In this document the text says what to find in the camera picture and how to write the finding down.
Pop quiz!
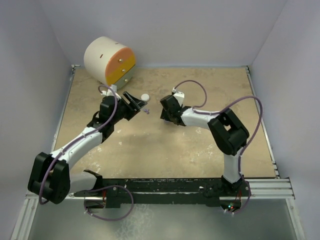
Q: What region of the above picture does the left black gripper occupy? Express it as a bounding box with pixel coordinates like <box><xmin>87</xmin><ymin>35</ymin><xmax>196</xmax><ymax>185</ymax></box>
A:
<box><xmin>110</xmin><ymin>91</ymin><xmax>146</xmax><ymax>125</ymax></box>

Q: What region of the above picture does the white earbud charging case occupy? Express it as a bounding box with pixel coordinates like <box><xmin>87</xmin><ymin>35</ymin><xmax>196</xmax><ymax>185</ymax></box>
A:
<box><xmin>140</xmin><ymin>93</ymin><xmax>150</xmax><ymax>102</ymax></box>

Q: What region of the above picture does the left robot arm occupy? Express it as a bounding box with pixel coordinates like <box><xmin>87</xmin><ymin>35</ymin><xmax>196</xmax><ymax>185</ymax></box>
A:
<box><xmin>27</xmin><ymin>91</ymin><xmax>147</xmax><ymax>205</ymax></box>

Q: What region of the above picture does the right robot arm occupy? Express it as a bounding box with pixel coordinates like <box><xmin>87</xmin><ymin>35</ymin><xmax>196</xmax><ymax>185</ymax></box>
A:
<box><xmin>160</xmin><ymin>94</ymin><xmax>250</xmax><ymax>196</ymax></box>

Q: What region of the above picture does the round mini drawer cabinet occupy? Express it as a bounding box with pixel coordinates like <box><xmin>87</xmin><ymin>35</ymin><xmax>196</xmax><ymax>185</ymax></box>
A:
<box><xmin>83</xmin><ymin>36</ymin><xmax>136</xmax><ymax>89</ymax></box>

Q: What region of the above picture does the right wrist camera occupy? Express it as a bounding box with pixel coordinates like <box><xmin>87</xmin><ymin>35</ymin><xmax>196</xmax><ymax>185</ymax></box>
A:
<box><xmin>171</xmin><ymin>87</ymin><xmax>185</xmax><ymax>106</ymax></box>

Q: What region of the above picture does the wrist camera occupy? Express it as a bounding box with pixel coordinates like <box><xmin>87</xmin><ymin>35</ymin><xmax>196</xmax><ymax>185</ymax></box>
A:
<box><xmin>98</xmin><ymin>84</ymin><xmax>118</xmax><ymax>97</ymax></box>
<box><xmin>171</xmin><ymin>87</ymin><xmax>185</xmax><ymax>106</ymax></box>

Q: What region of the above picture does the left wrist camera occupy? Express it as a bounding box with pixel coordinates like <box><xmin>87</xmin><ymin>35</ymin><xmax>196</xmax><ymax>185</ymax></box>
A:
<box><xmin>98</xmin><ymin>84</ymin><xmax>118</xmax><ymax>97</ymax></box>

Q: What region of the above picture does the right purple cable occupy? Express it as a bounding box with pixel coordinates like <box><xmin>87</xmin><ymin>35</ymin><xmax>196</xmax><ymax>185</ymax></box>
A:
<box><xmin>172</xmin><ymin>79</ymin><xmax>264</xmax><ymax>215</ymax></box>

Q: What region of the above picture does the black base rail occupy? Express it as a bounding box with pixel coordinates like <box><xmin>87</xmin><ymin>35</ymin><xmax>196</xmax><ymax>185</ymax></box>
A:
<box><xmin>73</xmin><ymin>173</ymin><xmax>251</xmax><ymax>211</ymax></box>

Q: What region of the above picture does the aluminium frame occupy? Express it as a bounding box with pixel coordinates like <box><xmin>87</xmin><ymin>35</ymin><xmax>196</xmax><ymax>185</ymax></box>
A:
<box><xmin>12</xmin><ymin>67</ymin><xmax>306</xmax><ymax>240</ymax></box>

